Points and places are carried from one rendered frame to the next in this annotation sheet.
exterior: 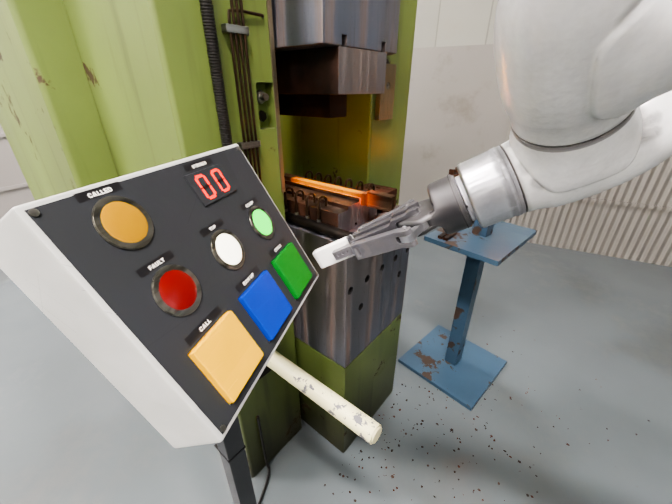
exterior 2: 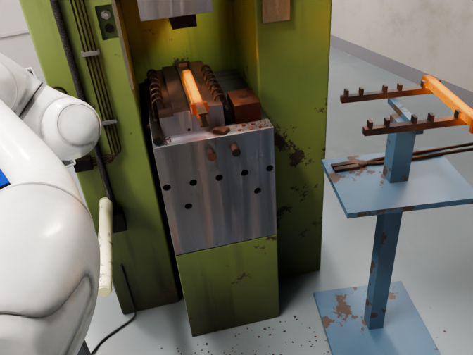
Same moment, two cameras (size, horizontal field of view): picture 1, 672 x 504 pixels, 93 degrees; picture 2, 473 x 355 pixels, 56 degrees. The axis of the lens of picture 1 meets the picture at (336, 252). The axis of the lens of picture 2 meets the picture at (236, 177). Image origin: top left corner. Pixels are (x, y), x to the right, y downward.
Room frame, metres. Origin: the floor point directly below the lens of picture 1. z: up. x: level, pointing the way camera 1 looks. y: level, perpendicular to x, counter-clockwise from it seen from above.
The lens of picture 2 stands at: (0.01, -0.98, 1.58)
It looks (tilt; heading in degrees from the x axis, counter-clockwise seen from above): 34 degrees down; 41
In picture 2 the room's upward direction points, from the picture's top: 5 degrees counter-clockwise
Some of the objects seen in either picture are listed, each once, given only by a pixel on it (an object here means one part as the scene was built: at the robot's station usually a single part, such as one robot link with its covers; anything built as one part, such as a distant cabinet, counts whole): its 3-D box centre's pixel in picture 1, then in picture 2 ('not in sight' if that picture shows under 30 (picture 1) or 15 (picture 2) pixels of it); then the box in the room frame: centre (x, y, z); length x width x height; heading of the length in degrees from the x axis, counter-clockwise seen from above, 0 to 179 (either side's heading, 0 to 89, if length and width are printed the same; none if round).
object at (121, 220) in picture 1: (124, 222); not in sight; (0.30, 0.21, 1.16); 0.05 x 0.03 x 0.04; 140
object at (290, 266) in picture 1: (291, 270); not in sight; (0.47, 0.08, 1.01); 0.07 x 0.05 x 0.07; 165
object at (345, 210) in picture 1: (308, 198); (184, 94); (1.02, 0.09, 0.96); 0.42 x 0.20 x 0.09; 50
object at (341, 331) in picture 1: (318, 260); (207, 154); (1.07, 0.07, 0.69); 0.56 x 0.38 x 0.45; 50
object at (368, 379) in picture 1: (321, 349); (219, 242); (1.07, 0.07, 0.23); 0.56 x 0.38 x 0.47; 50
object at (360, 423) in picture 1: (304, 382); (105, 241); (0.56, 0.08, 0.62); 0.44 x 0.05 x 0.05; 50
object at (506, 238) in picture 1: (481, 235); (394, 179); (1.21, -0.61, 0.74); 0.40 x 0.30 x 0.02; 133
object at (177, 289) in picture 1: (178, 289); not in sight; (0.28, 0.17, 1.09); 0.05 x 0.03 x 0.04; 140
